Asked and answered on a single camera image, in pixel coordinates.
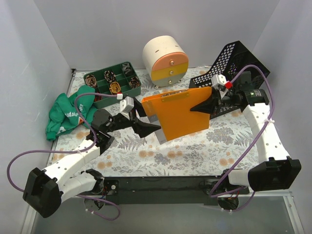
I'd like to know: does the orange folder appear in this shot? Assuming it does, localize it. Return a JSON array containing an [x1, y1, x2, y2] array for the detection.
[[141, 86, 212, 144]]

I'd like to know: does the grey bottom drawer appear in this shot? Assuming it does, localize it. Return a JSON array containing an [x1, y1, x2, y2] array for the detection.
[[152, 73, 186, 87]]

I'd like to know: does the yellow drawer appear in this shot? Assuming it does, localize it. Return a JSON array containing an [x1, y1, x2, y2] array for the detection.
[[150, 63, 188, 81]]

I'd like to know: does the cream round drawer cabinet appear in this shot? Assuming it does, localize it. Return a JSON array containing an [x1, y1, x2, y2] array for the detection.
[[142, 36, 185, 81]]

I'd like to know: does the orange drawer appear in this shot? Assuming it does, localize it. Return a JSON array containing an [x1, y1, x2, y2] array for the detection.
[[152, 52, 189, 71]]

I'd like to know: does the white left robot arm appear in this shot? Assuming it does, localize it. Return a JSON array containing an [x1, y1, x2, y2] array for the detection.
[[22, 97, 161, 218]]

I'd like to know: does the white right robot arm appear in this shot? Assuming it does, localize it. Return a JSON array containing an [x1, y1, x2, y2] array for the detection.
[[190, 66, 302, 197]]

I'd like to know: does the green compartment organizer box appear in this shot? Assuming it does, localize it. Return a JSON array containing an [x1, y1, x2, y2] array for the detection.
[[83, 61, 141, 98]]

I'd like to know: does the black mesh file basket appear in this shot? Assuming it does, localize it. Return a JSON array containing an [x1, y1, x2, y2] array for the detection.
[[189, 41, 270, 119]]

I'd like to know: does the green cloth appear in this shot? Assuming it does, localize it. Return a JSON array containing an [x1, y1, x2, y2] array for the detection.
[[45, 85, 98, 141]]

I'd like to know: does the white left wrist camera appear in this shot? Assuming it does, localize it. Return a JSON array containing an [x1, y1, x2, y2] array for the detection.
[[117, 93, 134, 115]]

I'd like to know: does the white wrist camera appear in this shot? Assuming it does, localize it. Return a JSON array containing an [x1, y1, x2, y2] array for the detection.
[[117, 93, 134, 115], [211, 74, 233, 91]]

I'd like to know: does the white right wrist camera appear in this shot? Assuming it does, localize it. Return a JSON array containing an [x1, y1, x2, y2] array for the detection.
[[211, 74, 233, 91]]

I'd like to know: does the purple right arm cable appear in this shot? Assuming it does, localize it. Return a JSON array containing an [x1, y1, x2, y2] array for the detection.
[[209, 64, 276, 213]]

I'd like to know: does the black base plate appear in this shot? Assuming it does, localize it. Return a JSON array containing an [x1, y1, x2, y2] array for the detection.
[[102, 176, 249, 210]]

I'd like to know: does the aluminium frame rail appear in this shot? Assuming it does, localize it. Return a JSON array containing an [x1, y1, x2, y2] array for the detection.
[[26, 189, 303, 234]]

